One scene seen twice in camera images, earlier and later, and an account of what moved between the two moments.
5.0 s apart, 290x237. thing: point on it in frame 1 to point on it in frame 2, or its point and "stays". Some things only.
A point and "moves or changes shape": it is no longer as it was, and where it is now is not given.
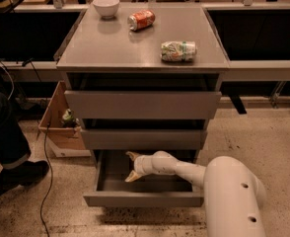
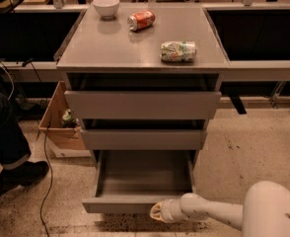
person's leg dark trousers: [4, 134] stays
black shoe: [22, 175] stays
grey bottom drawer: [109, 189] moves or changes shape
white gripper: [140, 166] to [167, 210]
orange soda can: [141, 20] stays
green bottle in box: [69, 120] stays
